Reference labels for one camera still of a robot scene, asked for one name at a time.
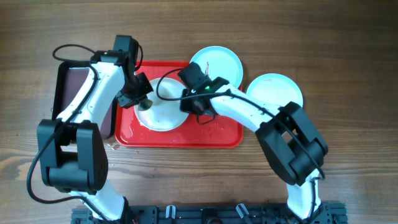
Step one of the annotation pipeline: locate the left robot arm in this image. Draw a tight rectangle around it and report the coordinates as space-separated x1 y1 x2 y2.
27 45 153 223

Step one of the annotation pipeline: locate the light blue plate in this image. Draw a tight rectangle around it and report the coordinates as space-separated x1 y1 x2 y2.
190 46 244 88
246 73 303 107

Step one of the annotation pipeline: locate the white plate with red stains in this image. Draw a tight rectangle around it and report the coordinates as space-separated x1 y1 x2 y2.
134 78 188 132

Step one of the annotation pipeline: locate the black water tray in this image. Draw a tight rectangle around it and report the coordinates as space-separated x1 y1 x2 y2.
52 62 117 139

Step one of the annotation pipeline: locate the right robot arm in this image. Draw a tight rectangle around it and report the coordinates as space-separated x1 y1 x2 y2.
182 77 328 223

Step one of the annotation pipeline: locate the light blue plate top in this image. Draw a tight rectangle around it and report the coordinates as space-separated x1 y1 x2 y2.
190 46 244 88

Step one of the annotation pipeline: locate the green yellow sponge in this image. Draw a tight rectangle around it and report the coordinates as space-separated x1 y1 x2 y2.
137 99 153 111

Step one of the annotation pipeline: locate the red plastic tray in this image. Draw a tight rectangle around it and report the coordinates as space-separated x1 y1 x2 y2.
114 60 244 149

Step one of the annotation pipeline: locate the black mounting rail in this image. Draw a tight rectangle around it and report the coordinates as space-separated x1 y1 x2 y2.
70 202 348 224

